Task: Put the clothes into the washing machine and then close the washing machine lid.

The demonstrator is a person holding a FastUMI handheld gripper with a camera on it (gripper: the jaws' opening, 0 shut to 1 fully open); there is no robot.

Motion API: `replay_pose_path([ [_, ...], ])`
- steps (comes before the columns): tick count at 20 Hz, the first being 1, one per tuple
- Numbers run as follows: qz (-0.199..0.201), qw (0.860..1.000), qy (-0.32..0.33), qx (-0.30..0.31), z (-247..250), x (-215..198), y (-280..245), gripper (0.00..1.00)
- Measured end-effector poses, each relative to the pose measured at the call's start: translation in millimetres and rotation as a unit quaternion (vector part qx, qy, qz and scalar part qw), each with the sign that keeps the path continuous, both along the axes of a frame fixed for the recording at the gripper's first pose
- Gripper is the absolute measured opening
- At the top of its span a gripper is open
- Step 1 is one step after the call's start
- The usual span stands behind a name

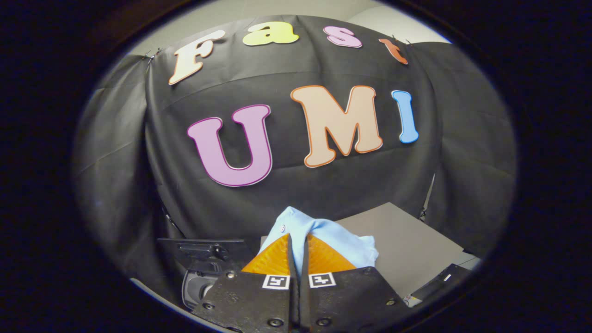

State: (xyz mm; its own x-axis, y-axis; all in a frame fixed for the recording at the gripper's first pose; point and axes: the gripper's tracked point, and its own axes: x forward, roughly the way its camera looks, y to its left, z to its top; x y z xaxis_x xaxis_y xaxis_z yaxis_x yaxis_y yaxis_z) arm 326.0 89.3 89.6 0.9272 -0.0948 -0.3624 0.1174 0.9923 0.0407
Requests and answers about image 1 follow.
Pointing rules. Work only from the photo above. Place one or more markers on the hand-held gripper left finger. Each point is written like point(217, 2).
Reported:
point(259, 305)

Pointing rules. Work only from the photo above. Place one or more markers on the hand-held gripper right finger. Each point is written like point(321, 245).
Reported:
point(351, 300)

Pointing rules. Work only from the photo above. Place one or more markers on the light blue shirt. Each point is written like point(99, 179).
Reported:
point(337, 240)

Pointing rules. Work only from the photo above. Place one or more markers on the dark washing machine lid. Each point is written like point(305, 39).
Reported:
point(203, 252)

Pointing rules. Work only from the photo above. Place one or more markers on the beige cabinet with dark top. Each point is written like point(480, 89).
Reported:
point(411, 245)

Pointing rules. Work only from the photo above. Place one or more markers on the black flat box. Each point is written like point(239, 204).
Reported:
point(439, 284)

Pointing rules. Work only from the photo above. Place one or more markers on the black backdrop cloth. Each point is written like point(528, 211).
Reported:
point(300, 194)

